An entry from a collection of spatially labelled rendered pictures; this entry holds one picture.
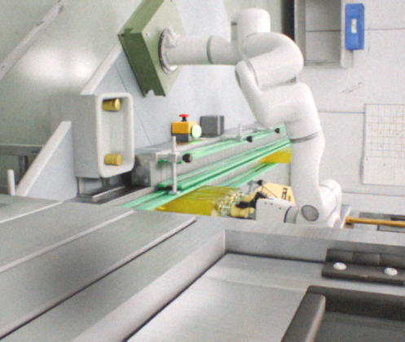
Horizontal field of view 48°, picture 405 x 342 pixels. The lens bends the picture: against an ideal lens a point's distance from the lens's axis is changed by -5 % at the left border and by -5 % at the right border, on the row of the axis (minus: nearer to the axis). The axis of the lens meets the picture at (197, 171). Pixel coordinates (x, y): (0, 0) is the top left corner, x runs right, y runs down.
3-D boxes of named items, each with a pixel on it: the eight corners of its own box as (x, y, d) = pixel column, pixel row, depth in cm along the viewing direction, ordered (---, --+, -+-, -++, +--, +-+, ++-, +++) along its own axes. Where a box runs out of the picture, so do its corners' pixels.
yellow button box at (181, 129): (171, 140, 182) (189, 141, 179) (170, 120, 181) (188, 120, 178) (178, 138, 188) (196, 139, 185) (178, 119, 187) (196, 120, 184)
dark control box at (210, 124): (200, 134, 207) (217, 134, 204) (199, 116, 206) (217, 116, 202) (206, 133, 214) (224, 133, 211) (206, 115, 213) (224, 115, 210)
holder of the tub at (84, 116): (75, 195, 130) (99, 198, 127) (71, 94, 125) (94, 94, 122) (109, 185, 145) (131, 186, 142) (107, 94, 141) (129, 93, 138)
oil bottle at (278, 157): (261, 162, 251) (314, 164, 240) (261, 151, 250) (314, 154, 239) (263, 160, 256) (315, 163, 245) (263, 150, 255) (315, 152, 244)
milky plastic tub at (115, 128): (75, 177, 128) (101, 179, 125) (72, 94, 125) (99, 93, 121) (110, 168, 144) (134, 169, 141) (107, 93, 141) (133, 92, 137)
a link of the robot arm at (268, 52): (232, 41, 126) (244, 38, 112) (279, 26, 127) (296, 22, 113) (248, 89, 130) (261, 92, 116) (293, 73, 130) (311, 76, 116)
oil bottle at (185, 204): (154, 215, 145) (220, 221, 137) (153, 197, 144) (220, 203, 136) (162, 210, 150) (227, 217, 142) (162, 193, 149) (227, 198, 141)
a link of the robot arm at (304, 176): (297, 131, 121) (319, 206, 125) (273, 147, 112) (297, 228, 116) (327, 125, 115) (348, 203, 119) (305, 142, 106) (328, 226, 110)
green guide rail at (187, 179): (157, 186, 145) (182, 189, 142) (157, 183, 145) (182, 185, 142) (287, 137, 304) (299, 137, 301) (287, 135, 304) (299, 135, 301)
